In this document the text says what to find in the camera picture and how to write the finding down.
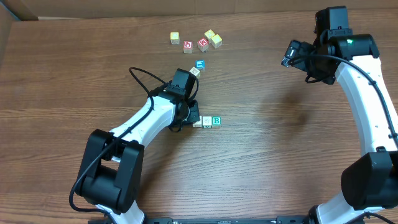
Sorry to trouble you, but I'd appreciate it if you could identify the blue block letter L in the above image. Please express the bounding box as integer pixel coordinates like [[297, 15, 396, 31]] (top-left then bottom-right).
[[195, 60, 206, 71]]

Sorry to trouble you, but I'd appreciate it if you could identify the natural block letter X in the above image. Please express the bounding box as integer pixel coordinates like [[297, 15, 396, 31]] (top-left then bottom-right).
[[192, 116, 203, 128]]

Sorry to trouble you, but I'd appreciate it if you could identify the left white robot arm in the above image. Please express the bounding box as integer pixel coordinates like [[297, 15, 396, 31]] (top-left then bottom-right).
[[69, 68, 200, 223]]

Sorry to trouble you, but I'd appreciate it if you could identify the natural block letter W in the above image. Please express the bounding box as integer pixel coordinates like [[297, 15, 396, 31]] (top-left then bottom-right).
[[190, 67, 200, 78]]

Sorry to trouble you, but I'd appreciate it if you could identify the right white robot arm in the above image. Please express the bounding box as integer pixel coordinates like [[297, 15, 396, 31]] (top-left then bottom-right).
[[282, 6, 397, 223]]

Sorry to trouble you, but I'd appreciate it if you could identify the yellow block letter G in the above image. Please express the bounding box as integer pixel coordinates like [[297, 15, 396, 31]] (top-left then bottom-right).
[[204, 29, 215, 43]]

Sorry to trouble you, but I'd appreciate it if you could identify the red block letter O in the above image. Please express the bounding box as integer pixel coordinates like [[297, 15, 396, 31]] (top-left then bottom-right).
[[183, 41, 193, 54]]

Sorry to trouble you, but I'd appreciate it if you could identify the green block letter B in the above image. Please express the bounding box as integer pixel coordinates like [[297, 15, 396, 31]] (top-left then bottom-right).
[[211, 116, 222, 128]]

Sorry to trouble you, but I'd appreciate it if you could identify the red block letter M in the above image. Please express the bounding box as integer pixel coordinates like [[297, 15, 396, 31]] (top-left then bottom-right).
[[197, 38, 209, 52]]

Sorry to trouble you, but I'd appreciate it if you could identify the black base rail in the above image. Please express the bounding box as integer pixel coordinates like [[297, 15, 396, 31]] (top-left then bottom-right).
[[143, 215, 310, 224]]

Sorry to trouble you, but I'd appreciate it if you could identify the yellow block far left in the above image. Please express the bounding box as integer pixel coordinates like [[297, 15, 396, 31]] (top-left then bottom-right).
[[170, 32, 180, 45]]

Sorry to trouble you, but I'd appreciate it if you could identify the natural block swirl picture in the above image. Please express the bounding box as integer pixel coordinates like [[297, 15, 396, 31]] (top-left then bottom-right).
[[202, 116, 212, 128]]

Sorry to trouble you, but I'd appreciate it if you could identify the yellow block letter C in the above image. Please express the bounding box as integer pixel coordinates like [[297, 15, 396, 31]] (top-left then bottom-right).
[[211, 34, 223, 49]]

